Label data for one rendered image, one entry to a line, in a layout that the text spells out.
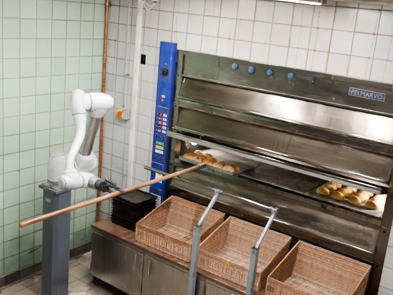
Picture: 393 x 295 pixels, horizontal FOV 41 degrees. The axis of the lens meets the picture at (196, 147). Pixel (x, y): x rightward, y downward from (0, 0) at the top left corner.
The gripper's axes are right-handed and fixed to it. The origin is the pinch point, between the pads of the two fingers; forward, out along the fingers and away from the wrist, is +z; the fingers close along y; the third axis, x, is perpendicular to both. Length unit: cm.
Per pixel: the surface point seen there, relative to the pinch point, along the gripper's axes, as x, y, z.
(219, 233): -81, 44, 34
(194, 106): -101, -46, -16
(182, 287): -46, 80, 28
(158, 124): -97, -24, -50
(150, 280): -46, 87, -3
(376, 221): -100, 2, 145
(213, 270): -50, 58, 51
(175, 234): -82, 60, -9
